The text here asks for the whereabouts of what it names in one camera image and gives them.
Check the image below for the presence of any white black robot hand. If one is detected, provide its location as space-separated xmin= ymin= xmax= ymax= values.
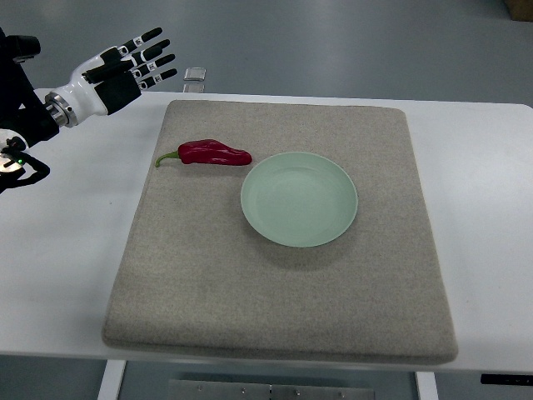
xmin=45 ymin=27 xmax=177 ymax=128

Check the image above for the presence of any red pepper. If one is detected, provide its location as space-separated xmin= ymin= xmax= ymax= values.
xmin=154 ymin=139 xmax=252 ymax=168

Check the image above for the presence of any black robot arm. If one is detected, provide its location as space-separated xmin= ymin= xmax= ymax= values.
xmin=1 ymin=33 xmax=59 ymax=192

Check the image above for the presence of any pale green plate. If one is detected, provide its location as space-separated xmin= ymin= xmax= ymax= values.
xmin=241 ymin=152 xmax=358 ymax=248

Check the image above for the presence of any clear plastic floor marker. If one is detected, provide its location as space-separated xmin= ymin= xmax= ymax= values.
xmin=182 ymin=67 xmax=207 ymax=93

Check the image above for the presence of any beige felt mat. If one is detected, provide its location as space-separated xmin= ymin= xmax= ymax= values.
xmin=102 ymin=100 xmax=458 ymax=365

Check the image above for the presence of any white table leg left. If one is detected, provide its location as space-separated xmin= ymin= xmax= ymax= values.
xmin=97 ymin=360 xmax=127 ymax=400

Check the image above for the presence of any white table leg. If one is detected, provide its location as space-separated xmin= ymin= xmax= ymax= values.
xmin=415 ymin=372 xmax=439 ymax=400
xmin=97 ymin=360 xmax=127 ymax=400

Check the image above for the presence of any cardboard box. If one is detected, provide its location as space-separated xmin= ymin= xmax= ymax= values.
xmin=504 ymin=0 xmax=533 ymax=22

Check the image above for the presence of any white table leg right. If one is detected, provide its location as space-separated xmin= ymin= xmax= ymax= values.
xmin=415 ymin=372 xmax=439 ymax=400

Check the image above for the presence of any black table control panel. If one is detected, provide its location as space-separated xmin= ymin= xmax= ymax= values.
xmin=480 ymin=373 xmax=533 ymax=387

